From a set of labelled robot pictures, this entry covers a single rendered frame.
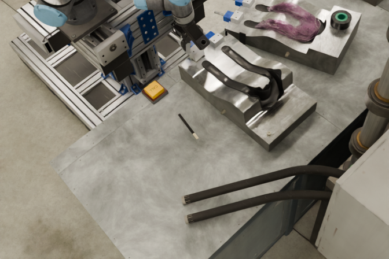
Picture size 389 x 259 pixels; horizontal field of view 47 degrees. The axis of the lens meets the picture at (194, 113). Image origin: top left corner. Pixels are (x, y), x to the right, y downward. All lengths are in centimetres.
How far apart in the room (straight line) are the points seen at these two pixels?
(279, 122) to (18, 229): 163
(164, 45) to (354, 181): 210
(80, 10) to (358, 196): 132
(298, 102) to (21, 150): 182
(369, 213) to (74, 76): 224
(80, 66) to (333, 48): 163
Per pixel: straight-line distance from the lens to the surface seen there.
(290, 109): 172
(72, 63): 294
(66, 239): 259
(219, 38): 187
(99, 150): 179
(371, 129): 137
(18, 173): 289
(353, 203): 92
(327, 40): 187
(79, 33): 186
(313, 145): 171
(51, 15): 170
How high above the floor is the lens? 228
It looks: 56 degrees down
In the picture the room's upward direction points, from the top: 12 degrees counter-clockwise
